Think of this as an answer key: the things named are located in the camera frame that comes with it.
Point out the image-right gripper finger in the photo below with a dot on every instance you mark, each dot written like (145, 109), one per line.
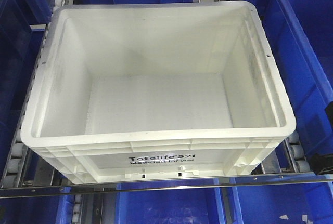
(321, 164)

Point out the white plastic tote bin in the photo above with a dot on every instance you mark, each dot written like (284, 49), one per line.
(156, 91)

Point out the blue bin lower destination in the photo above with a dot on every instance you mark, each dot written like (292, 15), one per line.
(200, 205)

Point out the blue bin right destination shelf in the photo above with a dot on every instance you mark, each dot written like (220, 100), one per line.
(300, 35)

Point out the blue bin destination shelf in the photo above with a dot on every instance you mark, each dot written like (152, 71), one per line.
(300, 35)
(19, 47)

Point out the blue bin left destination shelf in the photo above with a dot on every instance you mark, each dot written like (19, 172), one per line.
(19, 47)

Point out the right side white rollers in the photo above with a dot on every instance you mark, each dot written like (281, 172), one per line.
(297, 153)

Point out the white rollers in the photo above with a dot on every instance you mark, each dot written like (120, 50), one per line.
(297, 153)
(14, 167)

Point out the left side white rollers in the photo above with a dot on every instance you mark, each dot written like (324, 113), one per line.
(14, 167)

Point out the destination shelf front rail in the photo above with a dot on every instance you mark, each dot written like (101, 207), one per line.
(223, 182)

